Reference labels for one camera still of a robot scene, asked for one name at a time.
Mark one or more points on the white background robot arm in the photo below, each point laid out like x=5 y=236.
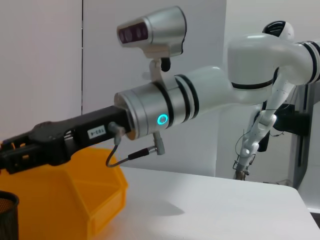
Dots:
x=265 y=120

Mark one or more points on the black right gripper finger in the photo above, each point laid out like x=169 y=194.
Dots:
x=22 y=138
x=37 y=156

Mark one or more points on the yellow plastic bin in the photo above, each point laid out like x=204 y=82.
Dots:
x=62 y=190

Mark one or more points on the black mesh pen holder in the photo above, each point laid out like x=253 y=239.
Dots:
x=8 y=217

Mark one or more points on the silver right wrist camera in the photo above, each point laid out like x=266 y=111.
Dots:
x=160 y=30

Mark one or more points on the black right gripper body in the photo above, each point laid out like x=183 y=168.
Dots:
x=82 y=130

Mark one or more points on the white background cabinet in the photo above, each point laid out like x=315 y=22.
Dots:
x=313 y=150

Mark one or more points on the black background equipment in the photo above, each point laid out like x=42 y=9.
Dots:
x=297 y=122

